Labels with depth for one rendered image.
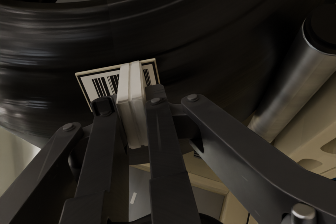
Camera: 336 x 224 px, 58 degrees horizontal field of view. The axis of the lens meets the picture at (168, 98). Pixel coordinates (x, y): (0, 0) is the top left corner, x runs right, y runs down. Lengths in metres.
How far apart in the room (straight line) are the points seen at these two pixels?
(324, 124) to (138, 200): 0.63
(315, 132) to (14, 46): 0.31
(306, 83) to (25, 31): 0.25
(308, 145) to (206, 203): 0.51
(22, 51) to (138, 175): 0.67
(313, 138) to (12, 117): 0.31
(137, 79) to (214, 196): 0.71
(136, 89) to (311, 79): 0.18
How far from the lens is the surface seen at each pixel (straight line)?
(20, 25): 0.28
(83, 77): 0.23
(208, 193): 0.87
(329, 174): 0.51
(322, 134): 0.36
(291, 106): 0.36
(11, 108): 0.29
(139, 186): 0.88
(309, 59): 0.28
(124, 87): 0.18
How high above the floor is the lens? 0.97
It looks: 11 degrees up
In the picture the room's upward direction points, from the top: 75 degrees counter-clockwise
